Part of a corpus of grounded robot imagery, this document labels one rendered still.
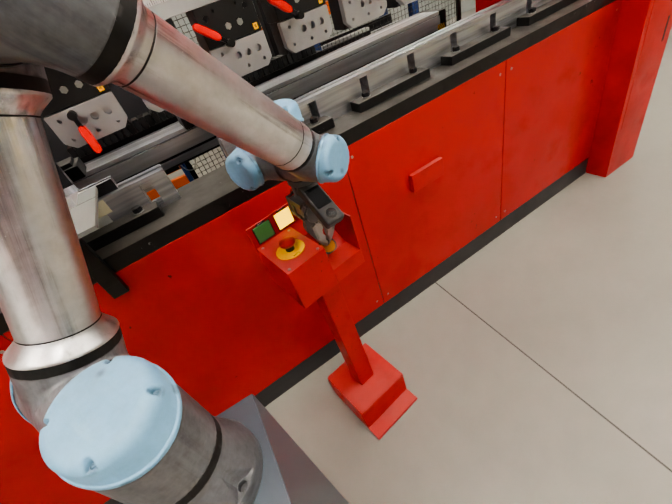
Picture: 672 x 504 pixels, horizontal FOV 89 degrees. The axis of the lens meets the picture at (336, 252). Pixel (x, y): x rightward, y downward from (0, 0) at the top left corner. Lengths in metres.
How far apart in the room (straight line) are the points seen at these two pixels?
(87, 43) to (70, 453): 0.35
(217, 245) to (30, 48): 0.74
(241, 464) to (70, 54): 0.46
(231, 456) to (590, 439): 1.12
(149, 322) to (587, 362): 1.43
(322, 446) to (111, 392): 1.05
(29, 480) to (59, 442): 1.05
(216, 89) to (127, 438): 0.35
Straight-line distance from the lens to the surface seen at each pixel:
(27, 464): 1.44
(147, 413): 0.41
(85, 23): 0.36
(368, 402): 1.29
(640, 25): 2.11
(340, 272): 0.86
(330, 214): 0.74
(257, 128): 0.46
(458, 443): 1.34
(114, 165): 1.32
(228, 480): 0.53
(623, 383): 1.52
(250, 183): 0.64
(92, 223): 0.85
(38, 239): 0.47
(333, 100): 1.19
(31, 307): 0.49
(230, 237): 1.03
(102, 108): 1.01
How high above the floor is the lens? 1.26
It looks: 39 degrees down
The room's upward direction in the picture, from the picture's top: 20 degrees counter-clockwise
